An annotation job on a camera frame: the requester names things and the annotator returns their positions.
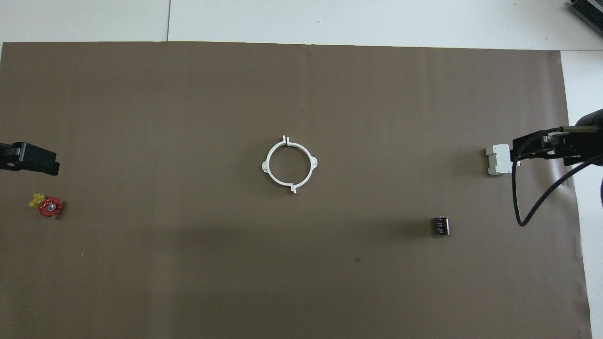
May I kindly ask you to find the brown paper mat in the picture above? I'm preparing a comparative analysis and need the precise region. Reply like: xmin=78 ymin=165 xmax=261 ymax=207
xmin=0 ymin=41 xmax=593 ymax=339

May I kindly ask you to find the white half ring clamp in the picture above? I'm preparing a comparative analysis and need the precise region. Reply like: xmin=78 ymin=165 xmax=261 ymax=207
xmin=261 ymin=136 xmax=296 ymax=189
xmin=285 ymin=139 xmax=319 ymax=195

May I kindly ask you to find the red handle brass valve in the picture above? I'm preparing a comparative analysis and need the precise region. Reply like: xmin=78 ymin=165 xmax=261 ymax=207
xmin=29 ymin=192 xmax=63 ymax=218

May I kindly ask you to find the white circuit breaker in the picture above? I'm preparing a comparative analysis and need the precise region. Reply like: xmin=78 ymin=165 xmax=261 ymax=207
xmin=485 ymin=144 xmax=514 ymax=177

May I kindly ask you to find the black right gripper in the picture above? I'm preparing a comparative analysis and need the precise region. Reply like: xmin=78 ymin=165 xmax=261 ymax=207
xmin=512 ymin=125 xmax=603 ymax=166

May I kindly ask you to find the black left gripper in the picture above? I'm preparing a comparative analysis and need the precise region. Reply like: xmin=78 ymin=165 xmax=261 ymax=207
xmin=0 ymin=142 xmax=61 ymax=177

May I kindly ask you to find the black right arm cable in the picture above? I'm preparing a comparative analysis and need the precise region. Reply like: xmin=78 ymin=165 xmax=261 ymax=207
xmin=511 ymin=141 xmax=603 ymax=227

